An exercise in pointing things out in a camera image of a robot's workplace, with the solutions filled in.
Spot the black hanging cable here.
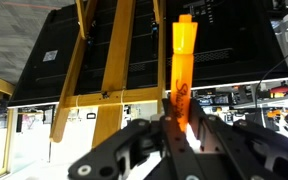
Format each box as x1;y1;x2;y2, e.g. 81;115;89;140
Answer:
253;41;288;113

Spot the light wooden frame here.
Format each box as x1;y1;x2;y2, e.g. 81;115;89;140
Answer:
0;77;17;180

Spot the wooden easel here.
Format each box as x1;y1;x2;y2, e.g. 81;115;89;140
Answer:
48;0;168;149

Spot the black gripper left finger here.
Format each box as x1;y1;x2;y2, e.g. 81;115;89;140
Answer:
67;98;198;180

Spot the black monitor with vents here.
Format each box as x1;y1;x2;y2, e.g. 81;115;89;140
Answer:
165;0;288;92

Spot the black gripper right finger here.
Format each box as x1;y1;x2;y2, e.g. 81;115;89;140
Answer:
187;98;288;180

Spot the black monitor with white label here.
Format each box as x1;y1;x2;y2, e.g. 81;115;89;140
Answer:
7;0;167;109

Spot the orange marker pen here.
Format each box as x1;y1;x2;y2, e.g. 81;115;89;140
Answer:
169;13;199;134

